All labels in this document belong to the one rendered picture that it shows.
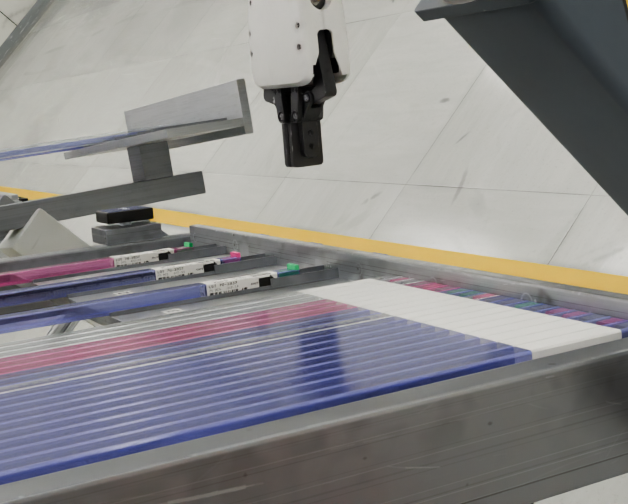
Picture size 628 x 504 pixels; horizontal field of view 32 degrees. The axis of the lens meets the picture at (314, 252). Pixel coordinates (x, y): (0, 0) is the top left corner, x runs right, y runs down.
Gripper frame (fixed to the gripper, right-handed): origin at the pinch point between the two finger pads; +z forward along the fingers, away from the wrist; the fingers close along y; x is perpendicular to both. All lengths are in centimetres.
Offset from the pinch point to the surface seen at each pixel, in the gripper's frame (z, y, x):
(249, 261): 9.6, -0.9, 7.0
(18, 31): -68, 746, -217
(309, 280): 10.1, -11.9, 7.8
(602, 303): 8.4, -41.7, 7.1
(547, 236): 25, 59, -87
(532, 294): 8.6, -35.7, 6.7
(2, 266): 9.6, 20.5, 22.5
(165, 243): 9.7, 19.4, 5.7
